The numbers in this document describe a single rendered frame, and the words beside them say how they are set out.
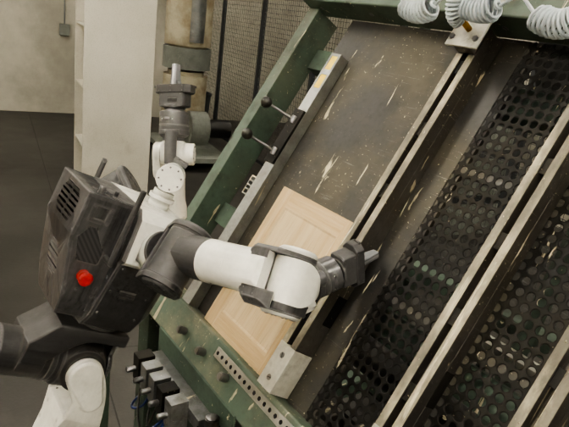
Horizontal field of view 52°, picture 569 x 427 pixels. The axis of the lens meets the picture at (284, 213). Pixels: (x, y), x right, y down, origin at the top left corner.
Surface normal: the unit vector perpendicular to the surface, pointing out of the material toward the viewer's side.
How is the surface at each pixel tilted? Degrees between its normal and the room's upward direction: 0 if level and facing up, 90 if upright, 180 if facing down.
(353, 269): 90
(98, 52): 90
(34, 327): 22
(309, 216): 60
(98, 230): 90
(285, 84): 90
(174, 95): 78
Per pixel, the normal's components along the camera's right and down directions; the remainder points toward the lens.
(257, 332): -0.65, -0.40
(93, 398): 0.55, 0.33
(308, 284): 0.74, 0.11
